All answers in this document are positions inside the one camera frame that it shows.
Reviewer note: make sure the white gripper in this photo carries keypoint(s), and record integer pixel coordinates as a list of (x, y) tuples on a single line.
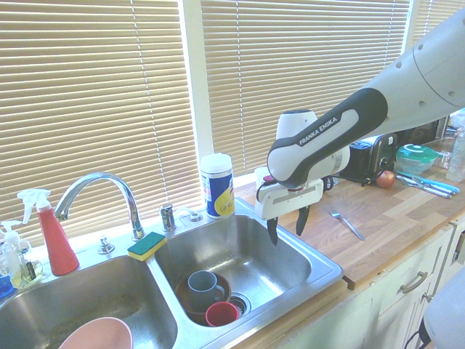
[(290, 200)]

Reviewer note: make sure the silver metal fork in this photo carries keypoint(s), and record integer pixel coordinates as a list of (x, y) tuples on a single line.
[(349, 226)]

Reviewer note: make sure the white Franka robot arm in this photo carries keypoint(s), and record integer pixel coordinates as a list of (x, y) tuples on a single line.
[(363, 109)]

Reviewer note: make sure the stainless steel double sink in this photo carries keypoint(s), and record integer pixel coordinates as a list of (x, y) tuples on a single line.
[(254, 251)]

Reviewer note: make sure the sink drain strainer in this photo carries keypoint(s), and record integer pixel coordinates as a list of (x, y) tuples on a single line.
[(242, 301)]

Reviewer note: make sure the white sink sprayer head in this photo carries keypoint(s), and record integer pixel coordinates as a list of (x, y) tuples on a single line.
[(194, 217)]

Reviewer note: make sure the chrome sink soap dispenser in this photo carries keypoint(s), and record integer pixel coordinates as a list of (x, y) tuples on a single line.
[(168, 218)]

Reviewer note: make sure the white wipes canister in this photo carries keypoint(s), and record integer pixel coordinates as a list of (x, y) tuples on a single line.
[(218, 189)]

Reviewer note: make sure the brown wooden bowl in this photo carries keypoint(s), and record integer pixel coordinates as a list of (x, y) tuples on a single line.
[(226, 287)]

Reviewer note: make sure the black toaster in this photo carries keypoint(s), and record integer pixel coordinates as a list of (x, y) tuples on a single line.
[(367, 160)]

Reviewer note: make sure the grey mug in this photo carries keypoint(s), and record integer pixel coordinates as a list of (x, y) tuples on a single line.
[(201, 289)]

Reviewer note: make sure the red apple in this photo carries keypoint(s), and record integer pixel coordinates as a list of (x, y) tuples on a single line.
[(385, 179)]

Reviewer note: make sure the red cup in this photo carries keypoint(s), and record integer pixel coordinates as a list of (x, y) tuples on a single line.
[(221, 314)]

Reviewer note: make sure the green and yellow sponge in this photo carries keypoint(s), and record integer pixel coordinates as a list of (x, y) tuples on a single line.
[(147, 245)]

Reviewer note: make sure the white kitchen cabinet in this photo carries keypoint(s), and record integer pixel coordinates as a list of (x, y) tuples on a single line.
[(399, 312)]

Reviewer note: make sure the green lidded salad bowl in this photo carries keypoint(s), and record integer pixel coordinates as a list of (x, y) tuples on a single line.
[(416, 158)]

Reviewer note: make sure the beige window blind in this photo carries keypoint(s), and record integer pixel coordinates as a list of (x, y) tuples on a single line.
[(91, 91), (436, 18), (290, 54)]

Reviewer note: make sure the clear plastic water bottle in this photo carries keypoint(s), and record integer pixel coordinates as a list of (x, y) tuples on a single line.
[(457, 160)]

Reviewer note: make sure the chrome gooseneck faucet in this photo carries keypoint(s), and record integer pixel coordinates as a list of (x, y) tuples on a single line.
[(109, 177)]

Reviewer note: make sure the pink bowl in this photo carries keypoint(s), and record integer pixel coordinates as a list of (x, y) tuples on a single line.
[(101, 334)]

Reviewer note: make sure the red spray bottle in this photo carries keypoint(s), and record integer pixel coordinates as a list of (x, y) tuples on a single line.
[(55, 247)]

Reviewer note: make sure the yellow liquid soap bottle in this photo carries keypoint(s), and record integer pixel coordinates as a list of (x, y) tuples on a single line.
[(30, 274)]

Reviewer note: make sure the clear pump soap bottle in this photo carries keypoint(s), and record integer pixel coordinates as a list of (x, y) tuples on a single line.
[(10, 251)]

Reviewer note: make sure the blue dish soap bottle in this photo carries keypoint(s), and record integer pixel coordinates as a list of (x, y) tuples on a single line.
[(4, 285)]

